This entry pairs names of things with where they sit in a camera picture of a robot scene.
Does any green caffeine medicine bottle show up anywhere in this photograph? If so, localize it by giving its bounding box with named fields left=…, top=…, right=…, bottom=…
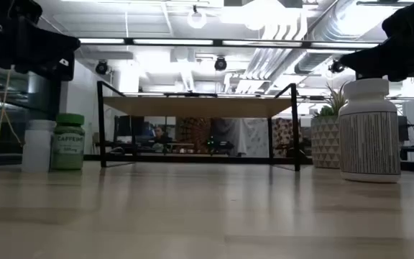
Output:
left=50, top=113, right=86, bottom=171

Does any white striped medicine bottle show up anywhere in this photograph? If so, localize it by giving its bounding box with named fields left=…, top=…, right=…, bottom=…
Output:
left=338, top=78, right=402, bottom=183

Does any translucent white bottle blue label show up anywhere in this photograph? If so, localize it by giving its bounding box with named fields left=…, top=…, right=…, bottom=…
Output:
left=21, top=119, right=57, bottom=173

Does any black track spotlight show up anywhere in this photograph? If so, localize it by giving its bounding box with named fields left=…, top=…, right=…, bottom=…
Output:
left=94, top=60, right=109, bottom=76
left=213, top=56, right=228, bottom=72
left=328, top=59, right=346, bottom=75

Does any black computer monitor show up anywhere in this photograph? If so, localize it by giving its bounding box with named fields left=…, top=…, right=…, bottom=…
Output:
left=114, top=114, right=145, bottom=143
left=397, top=115, right=409, bottom=142

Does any potted plant in triangle-patterned pot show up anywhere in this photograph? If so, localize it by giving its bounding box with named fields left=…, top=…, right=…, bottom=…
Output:
left=310, top=81, right=348, bottom=169

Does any LED light bar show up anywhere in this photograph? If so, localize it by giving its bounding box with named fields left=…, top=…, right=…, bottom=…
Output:
left=73, top=37, right=384, bottom=50

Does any person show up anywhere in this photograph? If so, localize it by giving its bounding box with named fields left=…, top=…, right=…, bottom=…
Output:
left=152, top=125, right=174, bottom=145

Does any red patterned hanging cloth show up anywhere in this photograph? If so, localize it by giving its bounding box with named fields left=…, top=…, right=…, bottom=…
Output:
left=272, top=117, right=301, bottom=158

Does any round white pendant lamp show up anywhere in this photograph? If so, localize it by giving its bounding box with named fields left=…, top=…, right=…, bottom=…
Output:
left=187, top=5, right=208, bottom=29

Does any mandala patterned tapestry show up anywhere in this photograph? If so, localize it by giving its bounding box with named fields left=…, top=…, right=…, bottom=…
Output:
left=175, top=117, right=211, bottom=154

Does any white hanging cloth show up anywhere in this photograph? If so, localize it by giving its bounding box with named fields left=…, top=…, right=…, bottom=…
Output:
left=212, top=117, right=270, bottom=158

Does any distant robot with green lights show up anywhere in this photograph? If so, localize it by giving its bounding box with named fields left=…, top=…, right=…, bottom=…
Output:
left=206, top=136, right=235, bottom=155

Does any yellow extension cable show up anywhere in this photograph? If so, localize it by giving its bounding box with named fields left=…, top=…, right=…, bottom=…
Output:
left=0, top=66, right=23, bottom=152

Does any silver ceiling air duct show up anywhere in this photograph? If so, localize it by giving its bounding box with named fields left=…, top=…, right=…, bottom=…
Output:
left=293, top=0, right=391, bottom=75

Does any wooden shelf with black frame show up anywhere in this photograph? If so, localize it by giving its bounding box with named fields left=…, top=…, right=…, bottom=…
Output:
left=97, top=81, right=301, bottom=172

